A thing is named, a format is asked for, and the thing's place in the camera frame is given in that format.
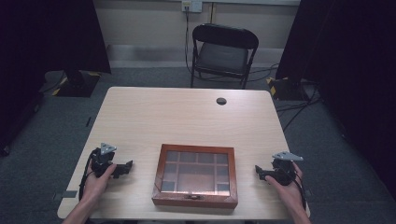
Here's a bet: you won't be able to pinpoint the black stand base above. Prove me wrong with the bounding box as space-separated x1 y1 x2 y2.
266 76 310 102
55 70 102 98

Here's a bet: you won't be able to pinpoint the person's right hand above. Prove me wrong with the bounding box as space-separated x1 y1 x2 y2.
264 161 305 213

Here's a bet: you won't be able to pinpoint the black floor cables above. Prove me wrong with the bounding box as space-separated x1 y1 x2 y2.
248 62 322 133

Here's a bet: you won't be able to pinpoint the wooden box with glass lid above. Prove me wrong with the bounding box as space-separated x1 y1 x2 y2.
151 143 239 210

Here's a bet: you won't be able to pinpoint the person's left hand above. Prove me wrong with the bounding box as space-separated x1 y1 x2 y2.
81 162 118 203

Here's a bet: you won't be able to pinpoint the white wall socket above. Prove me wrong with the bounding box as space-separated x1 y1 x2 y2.
181 0 204 14

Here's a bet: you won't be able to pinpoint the grey tape strip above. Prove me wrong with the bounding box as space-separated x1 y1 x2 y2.
51 189 79 202

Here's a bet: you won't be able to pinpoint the black folding chair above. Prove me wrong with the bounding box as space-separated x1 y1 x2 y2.
190 22 261 91

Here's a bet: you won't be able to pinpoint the black cable from wall socket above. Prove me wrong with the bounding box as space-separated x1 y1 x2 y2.
184 5 200 77

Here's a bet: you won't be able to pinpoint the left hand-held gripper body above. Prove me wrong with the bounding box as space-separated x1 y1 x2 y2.
90 142 119 178

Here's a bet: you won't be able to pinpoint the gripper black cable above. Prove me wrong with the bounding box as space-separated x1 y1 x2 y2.
293 171 308 211
78 148 100 202

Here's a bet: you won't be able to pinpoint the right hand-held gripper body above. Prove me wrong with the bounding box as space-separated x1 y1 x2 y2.
270 150 304 187

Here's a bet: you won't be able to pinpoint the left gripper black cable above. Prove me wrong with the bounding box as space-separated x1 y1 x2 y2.
78 148 100 202

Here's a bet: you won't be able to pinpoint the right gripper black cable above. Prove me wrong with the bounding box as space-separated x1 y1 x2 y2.
293 171 308 211

